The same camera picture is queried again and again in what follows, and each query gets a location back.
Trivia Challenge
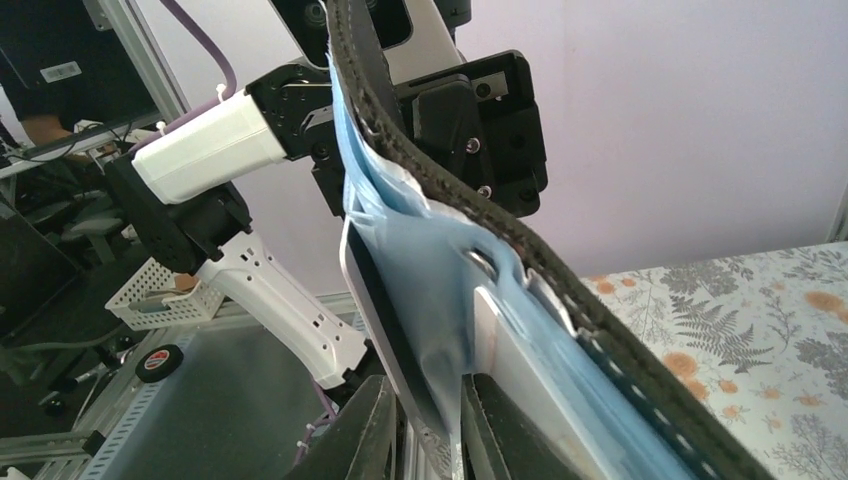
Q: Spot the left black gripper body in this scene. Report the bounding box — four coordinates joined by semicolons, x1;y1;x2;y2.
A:
245;50;548;217

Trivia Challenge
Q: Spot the white plastic basket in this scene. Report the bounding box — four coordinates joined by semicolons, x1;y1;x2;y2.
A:
104;258;225;331

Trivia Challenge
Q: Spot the black tape roll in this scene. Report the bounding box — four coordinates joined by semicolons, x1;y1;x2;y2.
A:
135;344;184;384

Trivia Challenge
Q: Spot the floral table mat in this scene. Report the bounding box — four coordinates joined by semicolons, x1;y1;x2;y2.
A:
586;243;847;479

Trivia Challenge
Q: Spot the silver grey card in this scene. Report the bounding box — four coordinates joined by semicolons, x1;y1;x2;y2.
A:
340;217;472;449

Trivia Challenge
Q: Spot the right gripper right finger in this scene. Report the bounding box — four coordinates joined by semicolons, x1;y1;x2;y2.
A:
462;374;580;480

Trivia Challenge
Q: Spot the black leather card holder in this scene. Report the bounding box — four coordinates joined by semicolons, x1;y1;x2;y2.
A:
325;1;768;479

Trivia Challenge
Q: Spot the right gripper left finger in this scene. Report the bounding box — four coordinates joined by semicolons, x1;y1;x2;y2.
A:
284;375;398;480

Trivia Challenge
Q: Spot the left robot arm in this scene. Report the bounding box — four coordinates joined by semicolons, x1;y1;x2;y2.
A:
106;50;548;274

